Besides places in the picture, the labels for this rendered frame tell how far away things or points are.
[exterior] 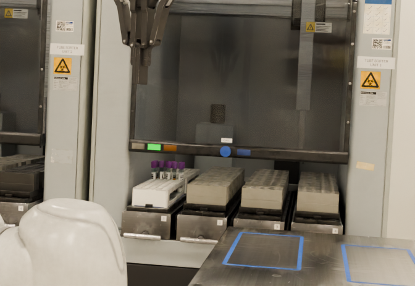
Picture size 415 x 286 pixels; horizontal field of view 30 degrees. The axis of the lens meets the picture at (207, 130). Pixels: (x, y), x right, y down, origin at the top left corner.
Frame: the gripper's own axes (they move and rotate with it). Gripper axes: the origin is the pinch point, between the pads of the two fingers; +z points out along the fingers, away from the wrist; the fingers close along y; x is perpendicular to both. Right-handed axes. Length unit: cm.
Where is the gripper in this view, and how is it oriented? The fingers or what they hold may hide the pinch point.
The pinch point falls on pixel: (140, 66)
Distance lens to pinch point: 149.1
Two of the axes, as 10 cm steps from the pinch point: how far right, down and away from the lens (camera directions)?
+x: 5.0, -0.2, 8.6
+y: 8.6, 0.7, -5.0
